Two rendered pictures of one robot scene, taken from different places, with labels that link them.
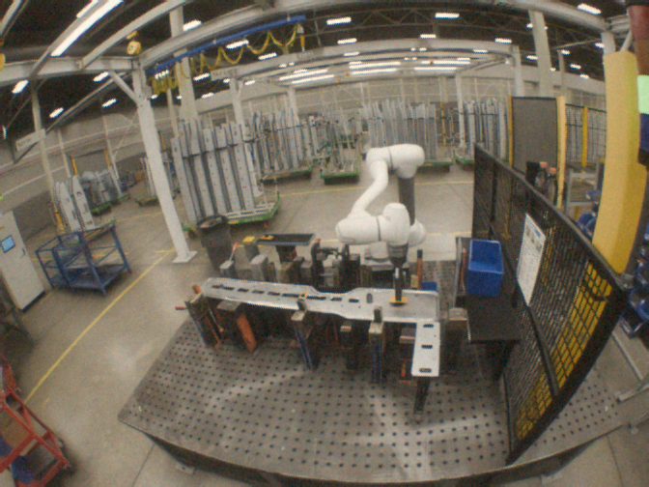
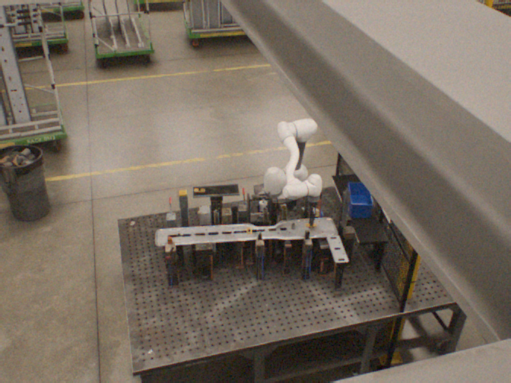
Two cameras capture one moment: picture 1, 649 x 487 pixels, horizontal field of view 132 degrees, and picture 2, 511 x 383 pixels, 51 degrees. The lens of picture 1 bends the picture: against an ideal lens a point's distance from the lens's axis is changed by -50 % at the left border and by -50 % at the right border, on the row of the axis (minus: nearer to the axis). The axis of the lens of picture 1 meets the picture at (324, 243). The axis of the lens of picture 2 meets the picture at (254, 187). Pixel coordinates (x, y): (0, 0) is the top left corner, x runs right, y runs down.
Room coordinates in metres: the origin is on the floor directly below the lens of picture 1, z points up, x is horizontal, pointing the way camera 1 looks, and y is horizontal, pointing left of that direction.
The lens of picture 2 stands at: (-1.57, 1.63, 3.59)
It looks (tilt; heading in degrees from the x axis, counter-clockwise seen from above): 35 degrees down; 331
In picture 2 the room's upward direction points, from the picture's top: 1 degrees clockwise
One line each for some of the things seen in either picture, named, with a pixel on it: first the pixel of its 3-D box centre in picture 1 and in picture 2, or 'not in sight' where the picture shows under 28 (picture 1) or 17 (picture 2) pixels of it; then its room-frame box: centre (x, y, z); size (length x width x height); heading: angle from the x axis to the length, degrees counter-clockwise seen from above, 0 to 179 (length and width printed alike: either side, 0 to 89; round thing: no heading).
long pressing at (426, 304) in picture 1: (298, 298); (246, 232); (1.19, 0.17, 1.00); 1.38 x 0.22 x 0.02; 68
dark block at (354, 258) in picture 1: (357, 289); (274, 220); (1.30, -0.14, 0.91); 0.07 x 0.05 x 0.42; 158
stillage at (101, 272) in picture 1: (91, 261); not in sight; (3.68, 4.19, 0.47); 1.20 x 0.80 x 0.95; 79
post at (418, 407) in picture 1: (421, 392); (338, 274); (0.61, -0.28, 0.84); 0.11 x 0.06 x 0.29; 158
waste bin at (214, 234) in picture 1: (217, 243); (25, 184); (3.67, 1.52, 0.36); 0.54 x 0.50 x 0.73; 167
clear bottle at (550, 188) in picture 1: (550, 193); not in sight; (0.77, -0.88, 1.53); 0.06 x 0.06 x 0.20
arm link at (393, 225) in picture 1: (393, 223); (312, 185); (1.01, -0.28, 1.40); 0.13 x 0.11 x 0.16; 84
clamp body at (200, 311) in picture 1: (204, 321); (172, 264); (1.24, 0.76, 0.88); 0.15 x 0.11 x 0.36; 158
